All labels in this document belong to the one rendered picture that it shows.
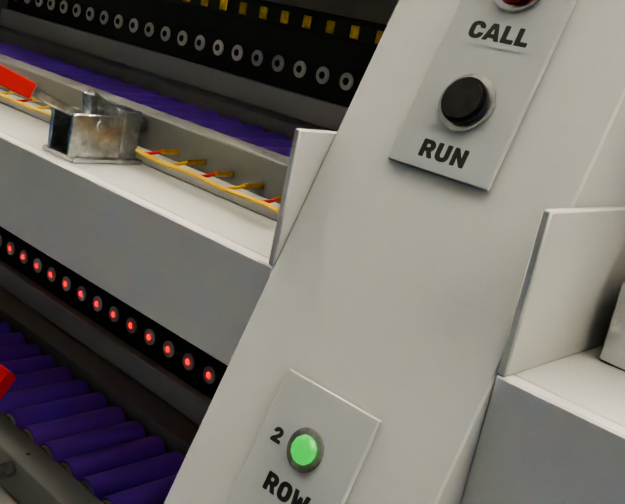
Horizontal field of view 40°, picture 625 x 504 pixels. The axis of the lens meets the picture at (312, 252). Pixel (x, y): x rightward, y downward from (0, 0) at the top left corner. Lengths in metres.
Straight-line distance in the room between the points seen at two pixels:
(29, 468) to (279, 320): 0.22
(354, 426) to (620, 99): 0.13
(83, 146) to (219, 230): 0.11
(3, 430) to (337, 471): 0.28
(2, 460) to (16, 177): 0.16
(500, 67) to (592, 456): 0.12
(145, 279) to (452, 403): 0.16
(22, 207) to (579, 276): 0.28
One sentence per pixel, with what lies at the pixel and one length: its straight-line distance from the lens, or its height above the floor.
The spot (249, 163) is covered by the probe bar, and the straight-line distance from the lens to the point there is 0.39.
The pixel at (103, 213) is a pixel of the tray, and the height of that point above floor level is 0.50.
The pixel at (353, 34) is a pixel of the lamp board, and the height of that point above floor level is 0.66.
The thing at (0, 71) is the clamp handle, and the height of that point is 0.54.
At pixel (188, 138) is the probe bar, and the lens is 0.43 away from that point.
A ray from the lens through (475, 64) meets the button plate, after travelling 0.29.
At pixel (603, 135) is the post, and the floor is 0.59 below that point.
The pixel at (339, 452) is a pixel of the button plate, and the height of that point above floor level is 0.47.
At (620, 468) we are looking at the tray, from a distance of 0.24.
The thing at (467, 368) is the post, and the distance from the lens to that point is 0.26.
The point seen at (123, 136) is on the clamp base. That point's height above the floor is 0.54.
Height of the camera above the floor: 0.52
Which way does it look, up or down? 1 degrees up
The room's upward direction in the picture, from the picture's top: 25 degrees clockwise
